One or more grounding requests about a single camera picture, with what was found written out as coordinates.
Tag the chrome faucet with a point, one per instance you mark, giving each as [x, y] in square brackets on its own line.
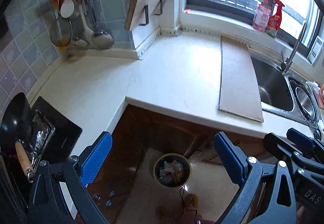
[286, 64]

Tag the pink soap refill pouch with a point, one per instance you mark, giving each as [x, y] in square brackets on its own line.
[262, 15]

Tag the white slotted spoon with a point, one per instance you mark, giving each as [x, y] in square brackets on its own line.
[87, 32]

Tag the white rice paddle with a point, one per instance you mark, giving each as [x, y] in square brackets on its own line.
[67, 8]

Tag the stainless steel sink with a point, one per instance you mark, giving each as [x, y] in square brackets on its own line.
[285, 94]

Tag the wooden cabinet doors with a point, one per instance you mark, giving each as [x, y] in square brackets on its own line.
[125, 189]

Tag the yellow slipper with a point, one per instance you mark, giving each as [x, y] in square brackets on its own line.
[191, 201]

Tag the brown cardboard sheet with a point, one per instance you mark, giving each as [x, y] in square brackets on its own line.
[239, 93]

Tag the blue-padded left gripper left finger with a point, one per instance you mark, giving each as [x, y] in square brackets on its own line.
[47, 202]

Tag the black wok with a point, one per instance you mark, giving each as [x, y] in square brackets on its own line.
[17, 133]

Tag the round trash bin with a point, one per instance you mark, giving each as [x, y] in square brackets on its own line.
[172, 170]

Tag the red spray bottle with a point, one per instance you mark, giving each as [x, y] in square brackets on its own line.
[275, 20]

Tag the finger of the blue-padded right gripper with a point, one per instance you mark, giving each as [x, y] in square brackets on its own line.
[310, 147]
[288, 152]

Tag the mesh strainer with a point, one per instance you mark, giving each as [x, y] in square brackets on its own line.
[61, 29]

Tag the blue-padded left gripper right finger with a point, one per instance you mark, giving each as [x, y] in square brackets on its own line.
[277, 206]

